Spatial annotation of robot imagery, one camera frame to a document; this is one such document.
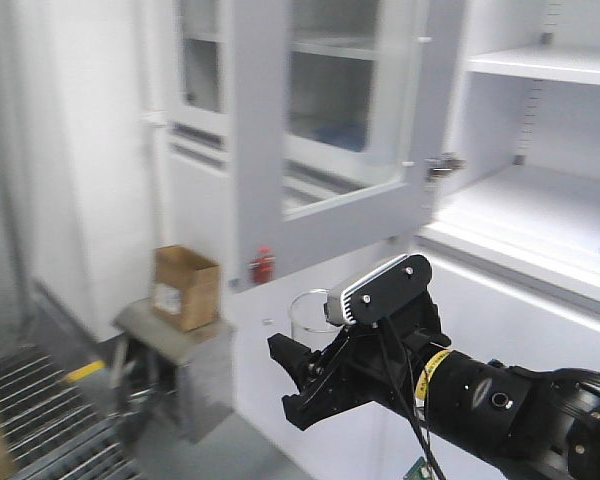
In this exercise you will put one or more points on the green circuit board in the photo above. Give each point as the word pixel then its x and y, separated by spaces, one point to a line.
pixel 420 470

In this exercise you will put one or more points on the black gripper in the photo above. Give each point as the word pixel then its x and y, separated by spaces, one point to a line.
pixel 384 363

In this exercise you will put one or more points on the clear glass beaker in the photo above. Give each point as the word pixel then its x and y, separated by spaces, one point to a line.
pixel 309 325

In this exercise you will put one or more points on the grey metal stool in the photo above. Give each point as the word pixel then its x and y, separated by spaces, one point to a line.
pixel 185 377

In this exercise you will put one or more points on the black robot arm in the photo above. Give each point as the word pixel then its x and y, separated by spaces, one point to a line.
pixel 526 424

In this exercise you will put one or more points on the red fire extinguisher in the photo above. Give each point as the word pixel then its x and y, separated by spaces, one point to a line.
pixel 262 266

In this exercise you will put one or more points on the small cardboard box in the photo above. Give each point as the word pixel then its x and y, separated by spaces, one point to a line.
pixel 186 288

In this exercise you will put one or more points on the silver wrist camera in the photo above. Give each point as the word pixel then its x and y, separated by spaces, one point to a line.
pixel 381 291

